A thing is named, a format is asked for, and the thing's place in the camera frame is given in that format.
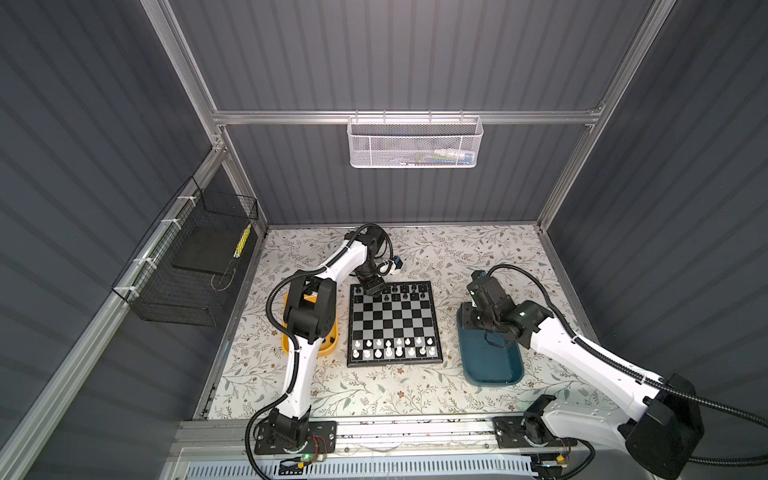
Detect markers in white basket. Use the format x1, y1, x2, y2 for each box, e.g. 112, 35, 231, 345
399, 148, 477, 168

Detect right black corrugated cable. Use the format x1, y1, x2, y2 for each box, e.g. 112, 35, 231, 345
487, 263, 768, 467

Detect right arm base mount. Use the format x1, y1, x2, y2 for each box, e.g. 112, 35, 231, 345
491, 414, 577, 450

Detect black wire mesh basket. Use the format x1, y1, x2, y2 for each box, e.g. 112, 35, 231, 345
113, 179, 260, 327

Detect black corrugated cable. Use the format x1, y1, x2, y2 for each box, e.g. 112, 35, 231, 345
487, 263, 768, 467
243, 223, 395, 480

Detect yellow plastic tray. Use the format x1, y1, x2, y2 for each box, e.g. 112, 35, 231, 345
281, 293, 339, 358

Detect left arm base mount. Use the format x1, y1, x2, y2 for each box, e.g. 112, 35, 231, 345
252, 419, 338, 455

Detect aluminium front rail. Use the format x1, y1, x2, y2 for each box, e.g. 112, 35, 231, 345
168, 407, 628, 462

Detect yellow marker pen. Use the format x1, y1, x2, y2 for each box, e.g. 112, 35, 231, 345
233, 223, 252, 259

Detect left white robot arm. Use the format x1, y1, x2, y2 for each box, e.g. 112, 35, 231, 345
265, 223, 394, 451

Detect teal plastic tray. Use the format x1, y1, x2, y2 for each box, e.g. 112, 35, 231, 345
456, 302, 524, 387

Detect left black corrugated cable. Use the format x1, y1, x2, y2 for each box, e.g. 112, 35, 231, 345
243, 223, 395, 480

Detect white wire mesh basket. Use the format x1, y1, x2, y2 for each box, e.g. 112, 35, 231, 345
346, 115, 484, 169

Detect black white chess board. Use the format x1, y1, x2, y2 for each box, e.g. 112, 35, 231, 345
347, 281, 443, 368

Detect black foam pad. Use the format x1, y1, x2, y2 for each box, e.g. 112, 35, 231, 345
171, 227, 243, 275

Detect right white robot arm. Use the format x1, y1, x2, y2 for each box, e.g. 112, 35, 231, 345
459, 270, 704, 479

